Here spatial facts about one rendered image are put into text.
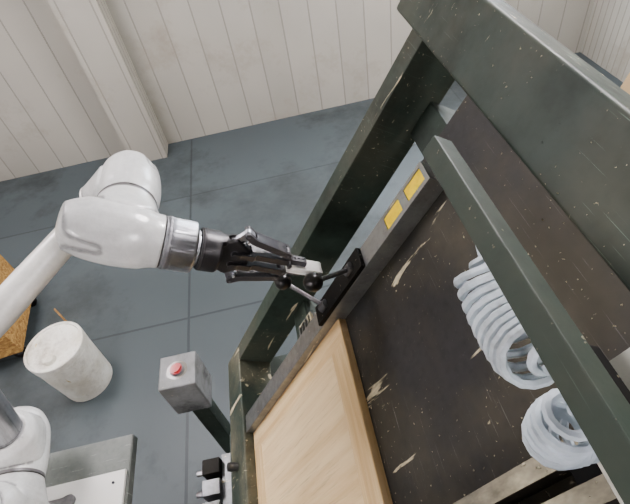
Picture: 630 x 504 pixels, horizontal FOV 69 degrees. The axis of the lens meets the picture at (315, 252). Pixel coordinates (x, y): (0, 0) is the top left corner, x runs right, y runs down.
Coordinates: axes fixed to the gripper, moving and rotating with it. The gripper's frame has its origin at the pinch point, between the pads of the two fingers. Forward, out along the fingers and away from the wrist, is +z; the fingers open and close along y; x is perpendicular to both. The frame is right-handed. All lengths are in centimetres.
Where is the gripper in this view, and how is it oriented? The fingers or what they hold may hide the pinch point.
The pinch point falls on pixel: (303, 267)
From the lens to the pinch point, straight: 86.8
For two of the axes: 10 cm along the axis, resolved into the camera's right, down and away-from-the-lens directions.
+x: 1.7, 7.1, -6.8
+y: -4.1, 6.8, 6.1
